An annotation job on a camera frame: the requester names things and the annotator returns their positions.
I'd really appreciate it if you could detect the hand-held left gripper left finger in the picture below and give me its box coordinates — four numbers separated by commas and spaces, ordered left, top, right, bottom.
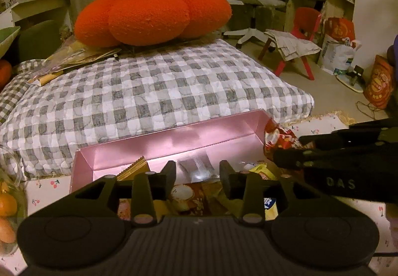
73, 160, 177, 228

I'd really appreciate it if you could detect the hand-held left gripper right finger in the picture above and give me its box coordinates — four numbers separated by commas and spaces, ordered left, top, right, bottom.
219, 160, 324, 227

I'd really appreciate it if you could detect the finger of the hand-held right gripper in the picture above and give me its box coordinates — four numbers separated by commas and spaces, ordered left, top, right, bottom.
272, 142, 398, 171
298, 119, 398, 150

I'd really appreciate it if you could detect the red snack packet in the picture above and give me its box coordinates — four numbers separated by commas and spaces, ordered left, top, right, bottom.
169, 184, 206, 217
264, 122, 307, 158

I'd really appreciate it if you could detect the silver snack packet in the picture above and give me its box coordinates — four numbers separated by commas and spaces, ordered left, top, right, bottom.
179, 152, 218, 183

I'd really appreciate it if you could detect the pink cardboard box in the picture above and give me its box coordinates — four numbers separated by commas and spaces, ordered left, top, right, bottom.
70, 110, 299, 221

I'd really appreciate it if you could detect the gold snack packet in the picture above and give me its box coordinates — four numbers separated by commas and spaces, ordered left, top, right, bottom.
116, 156, 150, 180

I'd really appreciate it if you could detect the yellow waffle packet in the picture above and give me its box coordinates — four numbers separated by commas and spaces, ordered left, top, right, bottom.
154, 200, 170, 221

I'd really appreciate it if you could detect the yellow snack packet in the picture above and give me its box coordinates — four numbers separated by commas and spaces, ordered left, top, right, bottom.
249, 162, 279, 181

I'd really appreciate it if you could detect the pink snack packet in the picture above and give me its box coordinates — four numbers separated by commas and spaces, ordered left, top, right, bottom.
118, 198, 133, 221

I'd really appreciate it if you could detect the orange printed bag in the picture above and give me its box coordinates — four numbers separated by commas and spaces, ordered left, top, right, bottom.
363, 55, 394, 109

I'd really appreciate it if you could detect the white plastic bag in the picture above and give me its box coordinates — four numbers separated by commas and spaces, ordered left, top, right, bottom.
317, 36, 361, 76

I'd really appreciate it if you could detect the grey checked pillow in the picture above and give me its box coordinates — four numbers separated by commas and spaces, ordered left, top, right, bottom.
0, 39, 314, 181

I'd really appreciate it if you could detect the person's purple clothing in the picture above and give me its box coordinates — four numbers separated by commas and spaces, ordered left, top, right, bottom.
387, 35, 398, 77

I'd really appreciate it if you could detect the folded newspaper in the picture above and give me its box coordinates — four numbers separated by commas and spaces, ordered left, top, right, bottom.
264, 30, 322, 62

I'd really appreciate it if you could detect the red gift bag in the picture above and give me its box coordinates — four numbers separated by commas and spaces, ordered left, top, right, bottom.
325, 17, 355, 43

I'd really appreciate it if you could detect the floral bed sheet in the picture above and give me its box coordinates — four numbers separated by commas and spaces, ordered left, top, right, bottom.
25, 111, 398, 264

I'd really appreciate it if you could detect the red plastic chair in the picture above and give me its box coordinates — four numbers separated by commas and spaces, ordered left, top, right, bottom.
258, 7, 322, 80

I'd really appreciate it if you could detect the glass jar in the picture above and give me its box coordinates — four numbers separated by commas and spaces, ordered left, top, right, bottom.
0, 144, 28, 256

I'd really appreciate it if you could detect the red pumpkin cushion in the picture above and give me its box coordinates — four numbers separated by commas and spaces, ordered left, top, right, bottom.
75, 0, 232, 47

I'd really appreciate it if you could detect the pile of small oranges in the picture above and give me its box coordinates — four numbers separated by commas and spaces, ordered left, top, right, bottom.
0, 181, 19, 244

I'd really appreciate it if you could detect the dark green cushion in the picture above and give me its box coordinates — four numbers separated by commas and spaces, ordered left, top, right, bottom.
17, 19, 61, 62

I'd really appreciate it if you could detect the orange plush cushion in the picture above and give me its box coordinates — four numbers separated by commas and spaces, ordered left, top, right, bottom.
0, 60, 13, 90

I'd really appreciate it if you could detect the black cable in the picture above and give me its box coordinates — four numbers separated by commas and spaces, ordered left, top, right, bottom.
356, 101, 378, 122

